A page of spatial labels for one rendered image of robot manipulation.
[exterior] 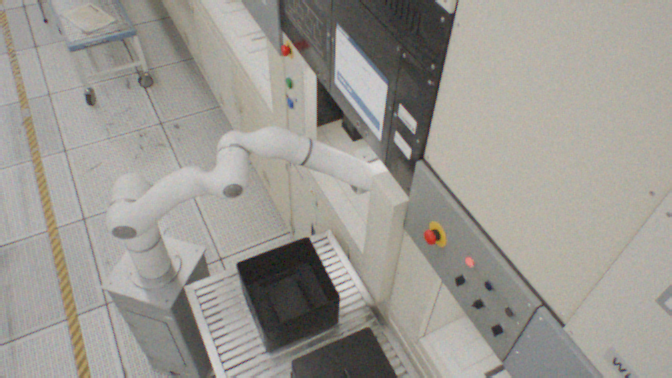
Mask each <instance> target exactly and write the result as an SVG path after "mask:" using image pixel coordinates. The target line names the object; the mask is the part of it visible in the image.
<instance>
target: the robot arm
mask: <svg viewBox="0 0 672 378"><path fill-rule="evenodd" d="M251 153H253V154H256V155H258V156H260V157H264V158H280V159H284V160H287V161H290V162H292V163H295V164H298V165H301V166H304V167H307V168H310V169H312V170H315V171H319V172H322V173H325V174H328V175H330V176H333V177H335V178H336V179H339V180H341V181H343V182H345V183H348V184H349V185H350V187H351V189H352V191H353V192H354V193H355V194H357V195H360V194H363V193H365V192H368V191H370V190H371V181H372V176H373V175H376V174H378V173H381V172H384V171H386V170H388V169H387V168H386V167H385V165H384V164H383V163H382V161H381V160H377V161H374V162H371V163H368V162H365V161H361V160H359V159H357V158H354V157H352V156H350V155H348V154H346V153H343V152H341V151H339V150H337V149H335V148H333V147H331V146H328V145H326V144H323V143H321V142H318V141H316V140H313V139H311V138H308V137H305V136H303V135H300V134H298V133H295V132H292V131H290V130H287V129H284V128H281V127H277V126H269V127H265V128H262V129H260V130H257V131H255V132H252V133H242V132H238V131H230V132H228V133H226V134H225V135H223V136H222V137H221V139H220V140H219V141H218V144H217V150H216V156H217V166H216V167H215V169H213V170H212V171H210V172H207V171H205V170H204V169H201V168H199V167H197V166H193V165H191V166H185V167H183V168H180V169H178V170H176V171H173V172H171V173H169V174H167V175H166V176H164V177H162V178H161V179H160V180H158V181H157V182H156V183H155V184H154V185H153V186H152V187H151V185H150V183H149V181H148V180H147V179H146V178H145V177H144V176H142V175H140V174H138V173H125V174H122V175H120V176H119V177H118V178H117V179H116V181H115V182H114V184H113V187H112V190H111V195H110V200H109V205H108V210H107V215H106V226H107V229H108V231H109V233H110V234H111V235H113V236H114V237H116V238H119V239H122V240H123V242H124V244H125V246H126V248H127V251H128V253H129V255H130V257H131V260H130V262H129V265H128V276H129V278H130V280H131V281H132V283H133V284H135V285H136V286H138V287H140V288H144V289H156V288H160V287H163V286H165V285H167V284H168V283H170V282H171V281H172V280H173V279H174V278H175V277H176V276H177V275H178V273H179V271H180V268H181V259H180V256H179V254H178V252H177V251H176V250H175V249H174V248H172V247H170V246H167V245H165V244H164V241H163V239H162V236H161V233H160V231H159V228H158V226H157V222H158V221H159V220H160V219H161V218H162V217H163V216H164V215H165V214H166V213H167V212H168V211H170V210H171V209H172V208H173V207H175V206H176V205H178V204H180V203H182V202H184V201H186V200H189V199H192V198H194V197H198V196H201V195H213V196H217V197H219V198H222V199H234V198H237V197H239V196H240V195H242V194H243V192H244V191H245V190H246V188H247V185H248V181H249V155H250V154H251Z"/></svg>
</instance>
